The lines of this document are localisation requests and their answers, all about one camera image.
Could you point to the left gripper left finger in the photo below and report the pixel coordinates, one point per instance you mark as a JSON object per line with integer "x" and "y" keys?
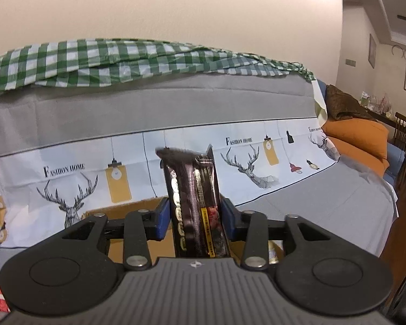
{"x": 140, "y": 226}

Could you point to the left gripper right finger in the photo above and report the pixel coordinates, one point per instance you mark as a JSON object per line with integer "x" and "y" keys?
{"x": 251, "y": 228}

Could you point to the dark chocolate bar wrapper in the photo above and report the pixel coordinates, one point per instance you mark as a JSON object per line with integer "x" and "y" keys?
{"x": 194, "y": 201}

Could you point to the brown cardboard box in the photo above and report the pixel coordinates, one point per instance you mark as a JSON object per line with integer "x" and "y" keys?
{"x": 114, "y": 229}

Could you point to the grey deer-print sofa cover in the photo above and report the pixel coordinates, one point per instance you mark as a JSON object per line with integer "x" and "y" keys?
{"x": 65, "y": 153}

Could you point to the orange cushion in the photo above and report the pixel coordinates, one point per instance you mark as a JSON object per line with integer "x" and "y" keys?
{"x": 362, "y": 140}

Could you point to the brown blanket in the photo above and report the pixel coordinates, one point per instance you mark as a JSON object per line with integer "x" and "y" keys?
{"x": 343, "y": 106}

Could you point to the green checkered cloth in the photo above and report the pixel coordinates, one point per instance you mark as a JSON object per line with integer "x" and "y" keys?
{"x": 106, "y": 62}

